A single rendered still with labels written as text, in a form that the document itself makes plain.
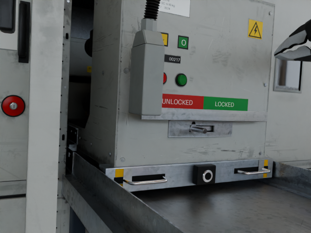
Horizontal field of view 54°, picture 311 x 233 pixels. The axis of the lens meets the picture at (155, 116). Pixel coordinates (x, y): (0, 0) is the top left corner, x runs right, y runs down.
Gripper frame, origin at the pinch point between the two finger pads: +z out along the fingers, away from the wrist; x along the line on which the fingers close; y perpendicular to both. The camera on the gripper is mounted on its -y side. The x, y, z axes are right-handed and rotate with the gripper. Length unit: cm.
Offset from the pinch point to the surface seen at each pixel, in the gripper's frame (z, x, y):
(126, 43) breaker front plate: 20.1, 5.6, -32.2
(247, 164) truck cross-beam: 17.2, -27.4, 4.6
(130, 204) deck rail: 14, -29, -42
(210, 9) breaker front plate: 11.0, 15.1, -9.3
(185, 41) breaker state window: 15.4, 6.6, -16.6
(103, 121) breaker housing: 33.8, -10.3, -31.7
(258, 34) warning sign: 7.7, 9.5, 7.5
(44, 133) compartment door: -2, -17, -63
